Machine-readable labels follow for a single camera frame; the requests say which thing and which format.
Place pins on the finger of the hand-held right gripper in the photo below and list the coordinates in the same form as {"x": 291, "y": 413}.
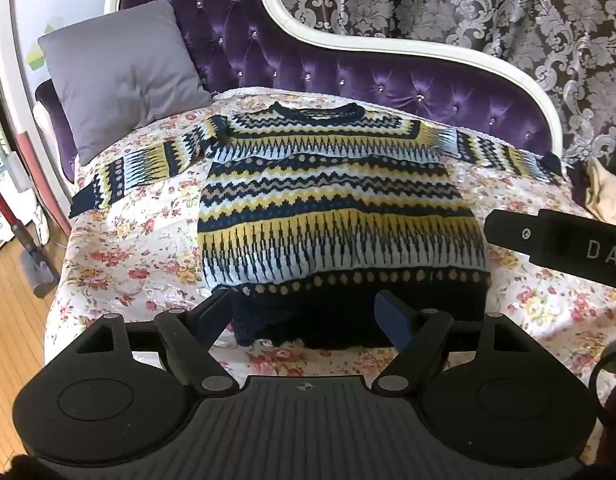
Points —
{"x": 510, "y": 232}

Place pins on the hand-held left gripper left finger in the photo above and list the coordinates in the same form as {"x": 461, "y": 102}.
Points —
{"x": 215, "y": 312}

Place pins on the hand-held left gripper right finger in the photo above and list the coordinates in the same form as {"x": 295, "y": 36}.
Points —
{"x": 393, "y": 315}

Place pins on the yellow navy patterned knit sweater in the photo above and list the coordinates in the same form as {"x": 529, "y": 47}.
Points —
{"x": 338, "y": 210}

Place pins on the beige cloth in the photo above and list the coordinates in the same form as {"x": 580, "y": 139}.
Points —
{"x": 610, "y": 195}

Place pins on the floral bed blanket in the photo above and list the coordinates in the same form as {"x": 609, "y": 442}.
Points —
{"x": 137, "y": 240}

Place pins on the red stick vacuum cleaner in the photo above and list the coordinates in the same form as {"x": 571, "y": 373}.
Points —
{"x": 37, "y": 272}

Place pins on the brown silver damask curtain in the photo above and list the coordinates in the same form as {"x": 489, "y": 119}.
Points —
{"x": 488, "y": 0}

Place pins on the grey pillow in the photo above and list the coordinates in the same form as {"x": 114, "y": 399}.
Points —
{"x": 122, "y": 75}

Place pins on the purple tufted sofa white frame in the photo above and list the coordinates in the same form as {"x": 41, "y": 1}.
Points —
{"x": 268, "y": 45}

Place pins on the green wall sticker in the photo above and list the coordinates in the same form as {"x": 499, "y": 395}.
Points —
{"x": 40, "y": 50}

